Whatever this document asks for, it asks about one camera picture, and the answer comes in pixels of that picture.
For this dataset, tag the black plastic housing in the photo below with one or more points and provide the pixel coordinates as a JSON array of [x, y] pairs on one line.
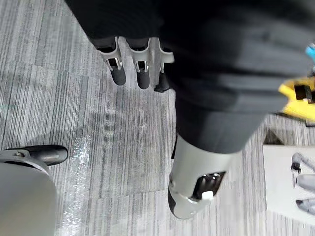
[[305, 93]]

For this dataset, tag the yellow shelf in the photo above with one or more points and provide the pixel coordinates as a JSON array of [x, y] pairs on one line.
[[289, 98]]

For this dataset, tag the dark robot foot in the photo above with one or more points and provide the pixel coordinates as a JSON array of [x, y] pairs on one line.
[[49, 153]]

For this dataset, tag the silver robot leg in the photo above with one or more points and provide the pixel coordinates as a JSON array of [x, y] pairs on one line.
[[22, 196]]

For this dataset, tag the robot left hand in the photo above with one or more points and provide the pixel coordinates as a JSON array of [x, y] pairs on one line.
[[221, 73]]

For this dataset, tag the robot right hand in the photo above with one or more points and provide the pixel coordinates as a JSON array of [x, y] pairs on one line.
[[306, 182]]

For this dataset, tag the blue object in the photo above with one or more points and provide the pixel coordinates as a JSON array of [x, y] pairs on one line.
[[310, 52]]

